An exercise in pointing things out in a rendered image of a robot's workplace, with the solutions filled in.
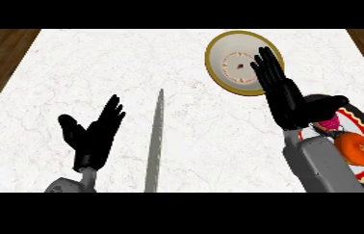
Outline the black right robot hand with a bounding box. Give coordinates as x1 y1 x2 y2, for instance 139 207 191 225
250 45 351 131

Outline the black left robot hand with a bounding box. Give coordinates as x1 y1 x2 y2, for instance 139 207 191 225
58 93 129 173

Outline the orange squash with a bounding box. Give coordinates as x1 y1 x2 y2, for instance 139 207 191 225
334 131 364 167

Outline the magenta vegetable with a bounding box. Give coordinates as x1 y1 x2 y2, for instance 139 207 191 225
316 113 343 133

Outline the thin grey upright panel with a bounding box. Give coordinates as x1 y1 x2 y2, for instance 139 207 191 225
144 88 167 194

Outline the white bowl with gold rim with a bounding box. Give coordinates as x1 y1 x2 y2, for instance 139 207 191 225
204 30 287 97

